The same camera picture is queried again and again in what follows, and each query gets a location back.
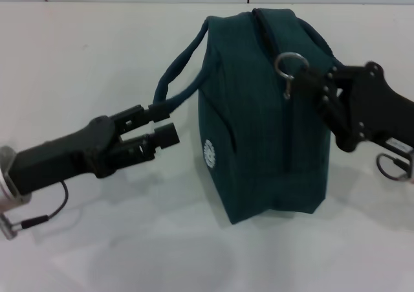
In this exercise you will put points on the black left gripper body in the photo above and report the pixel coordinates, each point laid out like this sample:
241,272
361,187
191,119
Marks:
64,156

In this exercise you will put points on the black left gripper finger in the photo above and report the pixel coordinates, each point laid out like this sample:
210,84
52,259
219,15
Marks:
155,141
142,115

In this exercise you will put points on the dark teal insulated lunch bag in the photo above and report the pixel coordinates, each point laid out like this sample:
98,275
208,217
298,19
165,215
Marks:
258,136

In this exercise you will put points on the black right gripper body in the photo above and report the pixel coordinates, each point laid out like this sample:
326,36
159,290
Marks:
381,110

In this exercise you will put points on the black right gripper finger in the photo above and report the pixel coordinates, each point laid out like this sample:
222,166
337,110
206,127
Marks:
317,80
336,114

